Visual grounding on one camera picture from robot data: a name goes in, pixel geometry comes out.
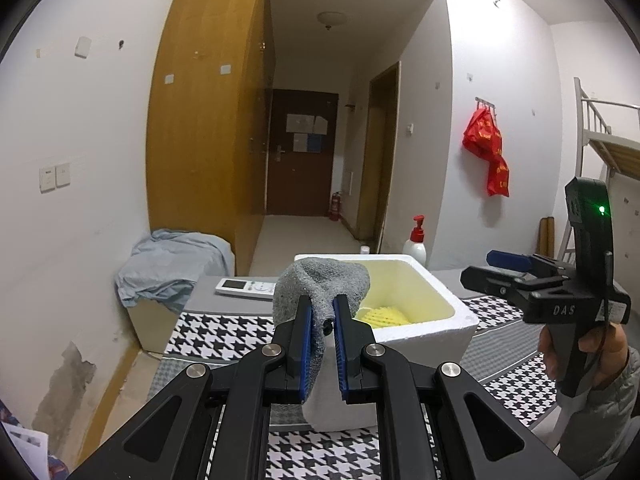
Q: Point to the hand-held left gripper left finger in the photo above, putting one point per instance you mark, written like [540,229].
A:
[306,355]

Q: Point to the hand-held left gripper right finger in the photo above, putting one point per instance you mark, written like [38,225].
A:
[341,355]

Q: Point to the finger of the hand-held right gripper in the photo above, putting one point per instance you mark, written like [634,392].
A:
[495,282]
[510,260]

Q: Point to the yellow foam net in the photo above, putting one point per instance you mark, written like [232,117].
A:
[382,317]

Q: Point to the grey sock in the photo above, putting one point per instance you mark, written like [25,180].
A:
[320,275]

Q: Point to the white foam box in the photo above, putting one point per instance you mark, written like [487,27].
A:
[425,342]

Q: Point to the person's right forearm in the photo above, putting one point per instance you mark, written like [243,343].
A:
[610,425]

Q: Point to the person's right hand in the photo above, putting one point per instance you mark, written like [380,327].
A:
[607,355]

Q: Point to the white pump bottle red top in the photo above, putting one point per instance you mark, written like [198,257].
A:
[415,250]

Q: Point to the white remote control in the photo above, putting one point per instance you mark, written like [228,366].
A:
[245,289]

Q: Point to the grey houndstooth tablecloth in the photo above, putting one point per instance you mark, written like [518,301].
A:
[210,335]

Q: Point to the red plastic bag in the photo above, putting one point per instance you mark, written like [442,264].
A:
[487,145]

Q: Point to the white metal bunk bed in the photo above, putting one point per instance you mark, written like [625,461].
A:
[600,130]

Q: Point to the red fire extinguisher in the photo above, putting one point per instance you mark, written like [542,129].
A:
[334,207]

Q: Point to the light wooden door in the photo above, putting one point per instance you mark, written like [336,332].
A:
[375,170]

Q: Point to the light blue crumpled cloth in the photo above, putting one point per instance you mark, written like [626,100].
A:
[170,265]

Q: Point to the dark brown door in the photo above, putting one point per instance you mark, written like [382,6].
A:
[300,180]

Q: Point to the blue paper on door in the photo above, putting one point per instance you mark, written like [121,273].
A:
[313,142]

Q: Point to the wooden wardrobe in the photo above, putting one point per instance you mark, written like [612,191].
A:
[200,160]

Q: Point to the white paper on door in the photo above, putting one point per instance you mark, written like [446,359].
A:
[299,123]

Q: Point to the white paper sheets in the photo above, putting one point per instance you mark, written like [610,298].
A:
[22,450]

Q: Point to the round ceiling lamp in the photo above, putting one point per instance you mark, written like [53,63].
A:
[331,19]

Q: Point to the metal wall hook rack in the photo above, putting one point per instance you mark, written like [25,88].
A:
[485,102]

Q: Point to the white wall outlet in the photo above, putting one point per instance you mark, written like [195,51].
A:
[47,179]
[62,175]

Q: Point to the white wall switch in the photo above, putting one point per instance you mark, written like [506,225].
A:
[82,46]

